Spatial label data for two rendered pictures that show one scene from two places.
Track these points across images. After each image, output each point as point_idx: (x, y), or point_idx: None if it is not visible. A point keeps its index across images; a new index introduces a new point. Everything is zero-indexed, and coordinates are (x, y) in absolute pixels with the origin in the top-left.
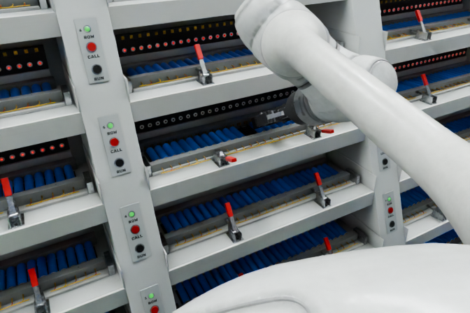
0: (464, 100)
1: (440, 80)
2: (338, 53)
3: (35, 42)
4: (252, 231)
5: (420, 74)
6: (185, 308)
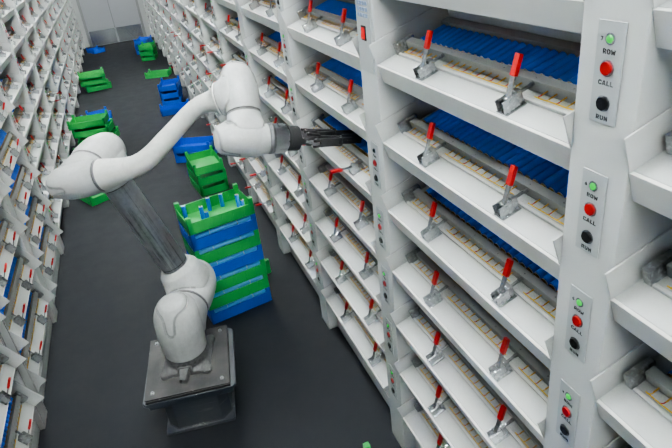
0: (455, 275)
1: (496, 241)
2: (177, 113)
3: None
4: (335, 198)
5: None
6: (107, 132)
